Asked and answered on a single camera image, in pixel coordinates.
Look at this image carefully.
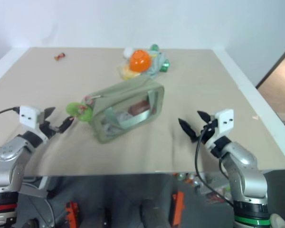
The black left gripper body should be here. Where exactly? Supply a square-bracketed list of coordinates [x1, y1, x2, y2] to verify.
[39, 120, 62, 141]

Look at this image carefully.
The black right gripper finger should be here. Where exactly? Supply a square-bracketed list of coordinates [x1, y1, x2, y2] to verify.
[197, 110, 212, 124]
[178, 118, 198, 143]

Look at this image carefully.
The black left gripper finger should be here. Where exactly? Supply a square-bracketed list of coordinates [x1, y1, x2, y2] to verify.
[58, 116, 75, 134]
[43, 106, 56, 123]

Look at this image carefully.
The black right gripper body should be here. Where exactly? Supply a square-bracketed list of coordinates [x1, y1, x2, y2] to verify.
[195, 120, 219, 145]

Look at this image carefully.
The brown sponge block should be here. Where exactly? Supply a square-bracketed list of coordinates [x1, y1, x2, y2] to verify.
[128, 100, 151, 116]

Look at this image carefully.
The grey cloth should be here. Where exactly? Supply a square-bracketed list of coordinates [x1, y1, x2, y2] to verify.
[115, 111, 132, 124]

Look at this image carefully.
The transparent green zipper pouch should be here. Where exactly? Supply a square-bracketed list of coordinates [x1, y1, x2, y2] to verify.
[92, 76, 166, 144]

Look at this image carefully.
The green plush zipper charm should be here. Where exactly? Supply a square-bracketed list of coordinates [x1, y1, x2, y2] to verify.
[66, 95, 95, 123]

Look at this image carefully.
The beige table cloth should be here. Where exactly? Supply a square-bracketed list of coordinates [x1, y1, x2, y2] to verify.
[0, 47, 285, 177]

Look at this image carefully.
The pile of colourful small items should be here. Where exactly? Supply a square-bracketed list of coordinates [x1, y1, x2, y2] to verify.
[172, 172, 231, 205]

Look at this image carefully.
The green shiny wrapper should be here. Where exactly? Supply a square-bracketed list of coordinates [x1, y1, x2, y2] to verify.
[160, 59, 171, 72]

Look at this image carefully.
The orange and black tool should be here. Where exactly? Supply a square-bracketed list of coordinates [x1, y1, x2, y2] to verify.
[171, 190, 185, 227]
[65, 201, 81, 228]

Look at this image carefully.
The yellow snack bag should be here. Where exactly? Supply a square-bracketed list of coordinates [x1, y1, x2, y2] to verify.
[117, 62, 141, 80]

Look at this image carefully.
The brown wooden panel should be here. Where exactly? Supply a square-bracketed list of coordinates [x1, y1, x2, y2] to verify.
[256, 40, 285, 119]

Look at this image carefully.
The orange plastic bowl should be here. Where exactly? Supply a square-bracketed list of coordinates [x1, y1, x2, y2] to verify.
[128, 49, 153, 72]

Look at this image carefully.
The pale rounded object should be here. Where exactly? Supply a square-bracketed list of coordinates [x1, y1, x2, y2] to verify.
[269, 213, 285, 228]

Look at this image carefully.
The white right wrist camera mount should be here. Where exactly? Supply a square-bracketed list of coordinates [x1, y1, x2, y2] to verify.
[204, 109, 235, 149]

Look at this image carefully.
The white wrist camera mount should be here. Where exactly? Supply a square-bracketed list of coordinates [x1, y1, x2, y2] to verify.
[19, 105, 45, 131]
[204, 109, 235, 149]

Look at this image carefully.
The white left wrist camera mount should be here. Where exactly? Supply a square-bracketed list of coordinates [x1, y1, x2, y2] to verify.
[19, 105, 45, 131]

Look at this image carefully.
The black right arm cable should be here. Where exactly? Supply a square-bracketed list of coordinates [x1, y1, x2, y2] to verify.
[194, 125, 235, 208]

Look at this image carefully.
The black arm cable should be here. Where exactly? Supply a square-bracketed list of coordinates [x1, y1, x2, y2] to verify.
[0, 107, 20, 120]
[194, 125, 235, 208]

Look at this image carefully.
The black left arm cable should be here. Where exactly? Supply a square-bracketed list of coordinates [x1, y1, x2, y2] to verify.
[0, 107, 20, 120]

